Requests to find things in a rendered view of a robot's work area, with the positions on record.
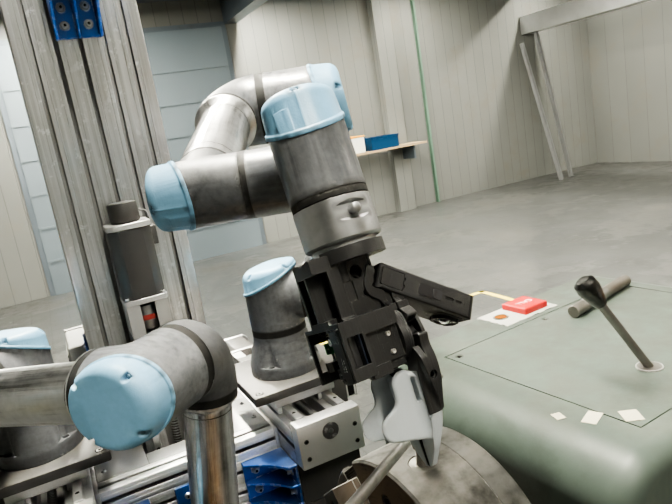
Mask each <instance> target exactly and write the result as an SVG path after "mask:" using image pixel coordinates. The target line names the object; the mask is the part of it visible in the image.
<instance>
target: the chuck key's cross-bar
mask: <svg viewBox="0 0 672 504"><path fill-rule="evenodd" d="M410 445H411V443H410V441H408V442H401V443H397V444H396V446H395V447H394V448H393V449H392V450H391V451H390V452H389V454H388V455H387V456H386V457H385V458H384V459H383V461H382V462H381V463H380V464H379V465H378V466H377V467H376V469H375V470H374V471H373V472H372V473H371V474H370V475H369V477H368V478H367V479H366V480H365V481H364V482H363V483H362V485H361V486H360V487H359V488H358V489H357V490H356V492H355V493H354V494H353V495H352V496H351V497H350V498H349V500H348V501H347V502H346V503H345V504H363V503H364V502H365V501H366V499H367V498H368V497H369V496H370V495H371V493H372V492H373V491H374V490H375V488H376V487H377V486H378V485H379V483H380V482H381V481H382V480H383V478H384V477H385V476H386V475H387V474H388V472H389V471H390V470H391V469H392V467H393V466H394V465H395V464H396V462H397V461H398V460H399V459H400V458H401V456H402V455H403V454H404V453H405V451H406V450H407V449H408V448H409V446H410Z"/></svg>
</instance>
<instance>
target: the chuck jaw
mask: <svg viewBox="0 0 672 504"><path fill-rule="evenodd" d="M344 474H345V475H346V477H347V479H348V481H347V482H345V483H343V484H341V485H339V486H337V487H335V488H333V489H331V490H330V491H329V492H327V493H326V494H325V495H324V498H325V500H326V502H327V504H345V503H346V502H347V501H348V500H349V498H350V497H351V496H352V495H353V494H354V493H355V492H356V490H357V489H358V488H359V487H360V486H361V485H362V484H361V482H360V480H359V478H358V476H357V474H356V472H355V470H354V468H353V466H352V467H351V468H350V469H348V470H347V471H346V472H345V473H344Z"/></svg>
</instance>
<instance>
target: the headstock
mask: <svg viewBox="0 0 672 504"><path fill-rule="evenodd" d="M580 278H581V277H580ZM580 278H577V279H575V280H572V281H570V282H567V283H565V284H562V285H560V286H558V287H555V288H553V289H550V290H548V291H545V292H543V293H540V294H538V295H535V296H533V297H531V298H536V299H541V300H546V301H547V303H551V304H556V305H557V306H555V307H553V308H550V309H548V310H545V311H543V312H541V313H538V314H536V315H534V316H531V317H529V318H527V319H524V320H522V321H520V322H517V323H515V324H513V325H510V326H504V325H500V324H496V323H492V322H488V321H484V320H481V319H478V320H476V321H473V322H471V323H469V324H467V325H464V326H462V327H460V328H458V329H455V330H453V331H451V332H448V333H446V334H444V335H442V336H439V337H437V338H435V339H433V340H431V341H430V344H431V346H432V348H433V350H434V352H435V355H436V357H437V360H438V363H439V367H440V371H441V374H442V375H443V379H442V387H443V399H444V408H443V410H442V411H443V427H447V428H450V429H452V430H455V431H457V432H459V433H461V434H463V435H465V436H466V437H468V438H469V439H471V440H473V441H474V442H475V443H477V444H478V445H479V446H481V447H482V448H483V449H484V450H486V451H487V452H488V453H489V454H490V455H491V456H492V457H493V458H495V459H496V460H497V461H498V462H499V463H500V465H501V466H502V467H503V468H504V469H505V470H506V471H507V472H508V473H509V474H510V476H511V477H512V478H513V479H514V481H515V482H516V483H517V484H518V486H519V487H520V488H521V490H522V491H523V492H524V494H525V495H526V497H527V498H528V500H529V501H530V503H531V504H672V287H669V286H662V285H655V284H648V283H641V282H634V281H631V283H630V284H629V285H628V286H626V287H625V288H623V289H621V290H620V291H618V292H617V293H615V294H613V295H612V296H610V297H609V298H607V299H606V300H607V305H608V307H609V308H610V309H611V311H612V312H613V313H614V314H615V316H616V317H617V318H618V320H619V321H620V322H621V323H622V325H623V326H624V327H625V329H626V330H627V331H628V333H629V334H630V335H631V336H632V338H633V339H634V340H635V342H636V343H637V344H638V346H639V347H640V348H641V349H642V351H643V352H644V353H645V355H646V356H647V357H648V358H649V360H650V361H656V362H659V363H662V364H663V365H664V369H663V370H661V371H659V372H642V371H639V370H637V369H636V368H635V364H636V363H638V362H640V361H639V360H638V359H637V358H636V356H635V355H634V354H633V352H632V351H631V350H630V349H629V347H628V346H627V345H626V343H625V342H624V341H623V340H622V338H621V337H620V336H619V334H618V333H617V332H616V331H615V329H614V328H613V327H612V325H611V324H610V323H609V322H608V320H607V319H606V318H605V316H604V315H603V314H602V313H601V311H600V310H599V309H596V308H594V307H593V308H591V309H590V310H588V311H586V312H585V313H583V314H582V315H580V316H578V317H577V318H573V317H571V316H570V315H569V314H568V308H569V307H570V306H572V305H573V304H575V303H577V302H578V301H580V300H582V298H581V297H580V296H579V295H578V294H577V292H576V291H575V289H574V286H575V284H576V282H577V280H578V279H580ZM632 409H636V410H637V411H638V412H639V413H640V414H641V415H642V416H643V417H644V419H645V420H638V421H629V422H626V421H625V420H624V419H623V417H622V416H621V415H620V414H619V413H618V411H624V410H632ZM588 411H594V412H600V413H603V415H602V416H601V418H600V420H599V421H598V423H597V424H596V425H594V424H589V423H583V422H581V421H582V419H583V418H584V416H585V415H586V413H587V412H588ZM558 412H560V413H561V414H562V415H564V416H565V417H566V418H564V419H560V420H556V419H555V418H554V417H553V416H551V414H554V413H558Z"/></svg>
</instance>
